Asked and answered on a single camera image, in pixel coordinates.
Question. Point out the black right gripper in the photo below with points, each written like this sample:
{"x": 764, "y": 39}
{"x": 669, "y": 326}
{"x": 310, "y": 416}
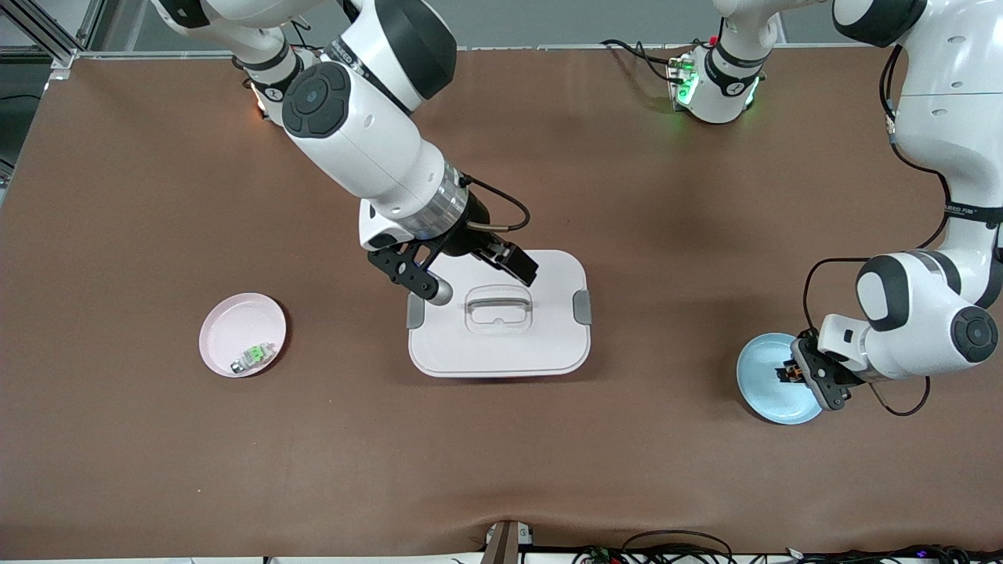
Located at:
{"x": 472, "y": 233}

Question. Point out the orange and black switch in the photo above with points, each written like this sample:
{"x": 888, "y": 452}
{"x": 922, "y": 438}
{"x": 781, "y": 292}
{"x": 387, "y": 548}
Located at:
{"x": 794, "y": 374}

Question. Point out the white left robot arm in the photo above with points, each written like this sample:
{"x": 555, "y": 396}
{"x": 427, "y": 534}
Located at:
{"x": 925, "y": 313}

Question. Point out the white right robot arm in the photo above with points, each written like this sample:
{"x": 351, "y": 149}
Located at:
{"x": 353, "y": 141}

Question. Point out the white lidded box grey latches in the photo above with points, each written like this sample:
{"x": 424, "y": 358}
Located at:
{"x": 501, "y": 352}

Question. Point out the light blue round plate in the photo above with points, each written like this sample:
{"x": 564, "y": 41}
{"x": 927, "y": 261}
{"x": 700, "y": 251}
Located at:
{"x": 764, "y": 392}

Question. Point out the brown table mat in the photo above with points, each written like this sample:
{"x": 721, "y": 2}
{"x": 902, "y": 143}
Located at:
{"x": 501, "y": 454}

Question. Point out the pink round plate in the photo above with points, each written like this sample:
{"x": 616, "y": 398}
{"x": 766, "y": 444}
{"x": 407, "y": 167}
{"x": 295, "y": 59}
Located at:
{"x": 231, "y": 329}

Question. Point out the metal table edge rail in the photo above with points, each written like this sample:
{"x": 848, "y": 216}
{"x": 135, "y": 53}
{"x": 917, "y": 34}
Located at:
{"x": 533, "y": 48}

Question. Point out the green and silver switch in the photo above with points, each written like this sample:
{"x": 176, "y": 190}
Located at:
{"x": 252, "y": 358}

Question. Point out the grey camera stand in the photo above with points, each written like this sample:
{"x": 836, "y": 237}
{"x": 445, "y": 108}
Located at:
{"x": 505, "y": 544}

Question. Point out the aluminium frame post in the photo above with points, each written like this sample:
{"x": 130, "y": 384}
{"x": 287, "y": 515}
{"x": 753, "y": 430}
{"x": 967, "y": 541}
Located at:
{"x": 63, "y": 55}

